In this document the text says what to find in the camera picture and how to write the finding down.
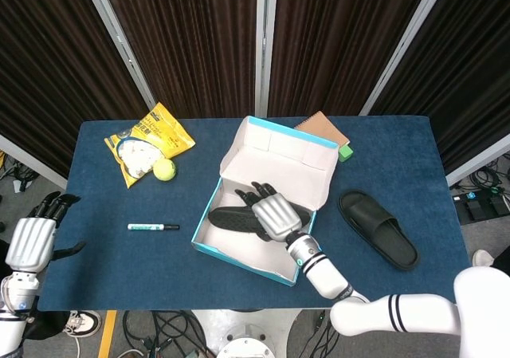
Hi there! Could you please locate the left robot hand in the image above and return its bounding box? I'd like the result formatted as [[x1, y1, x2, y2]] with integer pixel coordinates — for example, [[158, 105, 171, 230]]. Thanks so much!
[[4, 191, 87, 273]]

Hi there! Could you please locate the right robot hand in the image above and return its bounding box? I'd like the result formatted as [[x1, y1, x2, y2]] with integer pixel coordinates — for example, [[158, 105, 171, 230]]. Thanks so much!
[[234, 181, 304, 243]]

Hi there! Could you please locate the black rubber slipper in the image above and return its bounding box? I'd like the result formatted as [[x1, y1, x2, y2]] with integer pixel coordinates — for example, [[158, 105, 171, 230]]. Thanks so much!
[[337, 190, 420, 271], [208, 205, 314, 242]]

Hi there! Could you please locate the light blue cardboard shoe box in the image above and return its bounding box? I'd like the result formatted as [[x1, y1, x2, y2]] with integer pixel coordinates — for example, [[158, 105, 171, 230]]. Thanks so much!
[[190, 115, 339, 287]]

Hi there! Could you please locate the blue table cloth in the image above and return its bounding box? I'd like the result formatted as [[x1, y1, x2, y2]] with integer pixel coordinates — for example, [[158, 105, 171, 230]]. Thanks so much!
[[37, 114, 471, 312]]

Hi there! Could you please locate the black and white sneaker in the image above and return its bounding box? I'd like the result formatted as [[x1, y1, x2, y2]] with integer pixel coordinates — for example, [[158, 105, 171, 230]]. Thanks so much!
[[63, 309, 104, 338]]

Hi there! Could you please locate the brown spiral notebook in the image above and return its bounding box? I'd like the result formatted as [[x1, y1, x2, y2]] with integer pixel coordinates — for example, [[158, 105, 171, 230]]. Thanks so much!
[[293, 110, 351, 148]]

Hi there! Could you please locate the green white marker pen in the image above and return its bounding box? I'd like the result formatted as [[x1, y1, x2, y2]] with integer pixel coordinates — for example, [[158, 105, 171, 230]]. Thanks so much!
[[127, 222, 181, 231]]

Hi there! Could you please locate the yellow-green tennis ball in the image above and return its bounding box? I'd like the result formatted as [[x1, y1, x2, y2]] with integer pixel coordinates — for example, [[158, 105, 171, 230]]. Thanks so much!
[[153, 158, 178, 183]]

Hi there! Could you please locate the yellow bag of cotton balls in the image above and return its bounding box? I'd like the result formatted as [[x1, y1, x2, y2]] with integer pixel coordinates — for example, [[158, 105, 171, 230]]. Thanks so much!
[[104, 101, 196, 190]]

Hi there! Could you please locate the dark brown partition panel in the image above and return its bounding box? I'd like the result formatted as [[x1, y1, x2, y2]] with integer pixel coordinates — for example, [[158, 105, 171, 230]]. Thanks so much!
[[370, 0, 510, 175], [0, 0, 151, 178], [99, 0, 264, 120], [267, 0, 435, 119]]

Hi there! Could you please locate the grey partition frame rail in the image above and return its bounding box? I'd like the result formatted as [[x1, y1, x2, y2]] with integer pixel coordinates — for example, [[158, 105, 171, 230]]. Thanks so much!
[[445, 145, 510, 187], [0, 134, 68, 191]]

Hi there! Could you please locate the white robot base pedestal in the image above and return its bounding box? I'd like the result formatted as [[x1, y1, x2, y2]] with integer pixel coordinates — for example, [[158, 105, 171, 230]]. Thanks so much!
[[190, 309, 302, 358]]

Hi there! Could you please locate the black floor cable bundle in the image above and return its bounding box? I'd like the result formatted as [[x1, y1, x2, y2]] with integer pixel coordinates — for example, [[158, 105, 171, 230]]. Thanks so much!
[[302, 309, 339, 358], [121, 309, 208, 358]]

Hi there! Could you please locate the grey partition frame post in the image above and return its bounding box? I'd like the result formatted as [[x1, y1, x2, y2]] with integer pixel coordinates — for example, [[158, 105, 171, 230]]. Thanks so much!
[[254, 0, 279, 119], [358, 0, 453, 116], [78, 0, 156, 111]]

